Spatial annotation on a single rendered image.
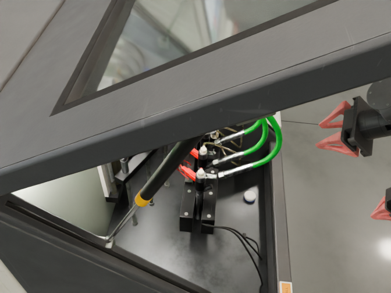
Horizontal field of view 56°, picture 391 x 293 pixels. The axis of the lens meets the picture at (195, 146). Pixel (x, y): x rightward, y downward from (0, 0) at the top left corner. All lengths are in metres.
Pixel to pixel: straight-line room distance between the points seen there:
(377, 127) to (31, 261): 0.64
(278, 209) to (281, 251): 0.13
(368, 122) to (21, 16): 0.69
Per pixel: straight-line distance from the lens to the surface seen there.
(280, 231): 1.10
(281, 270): 1.05
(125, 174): 1.00
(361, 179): 2.63
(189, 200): 1.08
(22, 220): 0.59
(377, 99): 0.66
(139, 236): 1.20
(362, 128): 0.74
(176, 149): 0.40
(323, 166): 2.60
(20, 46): 0.75
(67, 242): 0.61
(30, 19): 0.83
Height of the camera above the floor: 1.88
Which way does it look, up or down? 48 degrees down
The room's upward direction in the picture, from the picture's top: 3 degrees clockwise
